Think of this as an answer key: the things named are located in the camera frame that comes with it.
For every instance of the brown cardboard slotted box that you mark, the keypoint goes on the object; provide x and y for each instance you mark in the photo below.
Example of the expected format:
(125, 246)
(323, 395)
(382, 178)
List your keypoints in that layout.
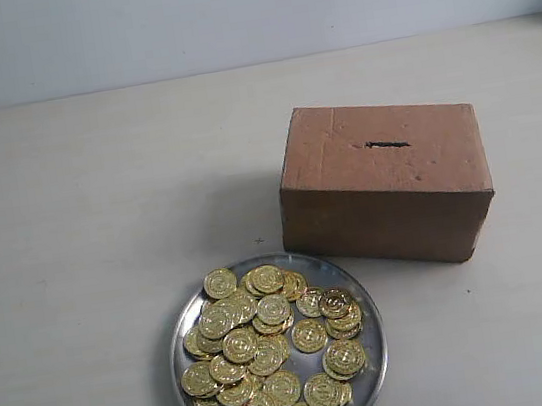
(407, 182)

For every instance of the gold coin top centre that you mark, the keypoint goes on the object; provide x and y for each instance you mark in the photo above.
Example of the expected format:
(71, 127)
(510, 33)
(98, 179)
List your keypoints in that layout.
(266, 279)

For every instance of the gold coin top left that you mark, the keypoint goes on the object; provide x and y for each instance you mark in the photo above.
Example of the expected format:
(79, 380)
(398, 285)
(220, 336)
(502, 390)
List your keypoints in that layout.
(220, 283)

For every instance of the gold coin right dark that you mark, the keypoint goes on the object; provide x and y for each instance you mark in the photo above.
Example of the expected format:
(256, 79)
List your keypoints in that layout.
(335, 303)

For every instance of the gold coin centre single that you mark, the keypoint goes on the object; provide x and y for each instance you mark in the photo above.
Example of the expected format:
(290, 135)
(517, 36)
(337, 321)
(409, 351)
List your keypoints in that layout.
(309, 335)

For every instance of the round steel plate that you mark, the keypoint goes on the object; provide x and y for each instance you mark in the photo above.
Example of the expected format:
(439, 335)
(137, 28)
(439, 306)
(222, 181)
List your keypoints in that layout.
(278, 330)

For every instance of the gold coin centre pile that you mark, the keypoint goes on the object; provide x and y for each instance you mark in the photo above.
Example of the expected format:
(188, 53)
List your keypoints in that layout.
(240, 345)

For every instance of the gold coin lower right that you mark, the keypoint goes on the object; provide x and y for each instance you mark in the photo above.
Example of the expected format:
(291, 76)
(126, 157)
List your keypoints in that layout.
(345, 357)

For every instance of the gold coin far left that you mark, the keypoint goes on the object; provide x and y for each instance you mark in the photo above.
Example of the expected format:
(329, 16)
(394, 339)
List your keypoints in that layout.
(196, 381)

